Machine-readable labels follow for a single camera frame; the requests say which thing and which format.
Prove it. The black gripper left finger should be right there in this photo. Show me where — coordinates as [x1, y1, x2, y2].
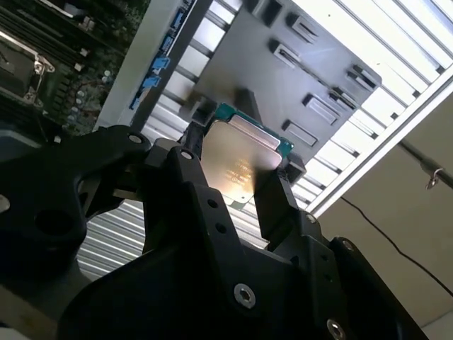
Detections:
[0, 123, 265, 309]

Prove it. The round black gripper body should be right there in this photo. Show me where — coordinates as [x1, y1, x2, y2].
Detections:
[59, 246, 340, 340]

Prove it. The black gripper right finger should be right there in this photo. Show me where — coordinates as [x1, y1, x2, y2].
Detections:
[255, 169, 429, 340]

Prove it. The silver CPU with green edge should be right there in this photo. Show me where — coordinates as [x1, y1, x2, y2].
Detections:
[200, 101, 295, 212]

